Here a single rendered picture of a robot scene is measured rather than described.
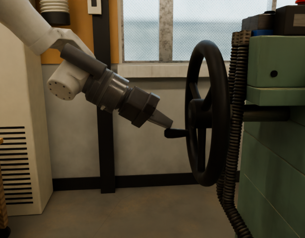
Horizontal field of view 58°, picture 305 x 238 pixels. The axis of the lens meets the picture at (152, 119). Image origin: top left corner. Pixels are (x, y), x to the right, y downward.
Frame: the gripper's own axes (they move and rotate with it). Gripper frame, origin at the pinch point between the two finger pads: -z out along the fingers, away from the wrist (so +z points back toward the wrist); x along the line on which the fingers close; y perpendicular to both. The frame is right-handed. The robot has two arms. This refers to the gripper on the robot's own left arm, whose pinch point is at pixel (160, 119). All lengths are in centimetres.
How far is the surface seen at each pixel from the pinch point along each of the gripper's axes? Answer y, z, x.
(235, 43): 12.9, -3.9, 19.9
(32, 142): 4, 39, -101
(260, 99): 0.1, -9.9, 23.7
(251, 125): 11.0, -23.6, 1.5
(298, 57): 8.9, -12.3, 28.1
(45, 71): 47, 57, -105
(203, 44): 5.9, 2.9, 22.0
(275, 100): 1.0, -12.2, 24.4
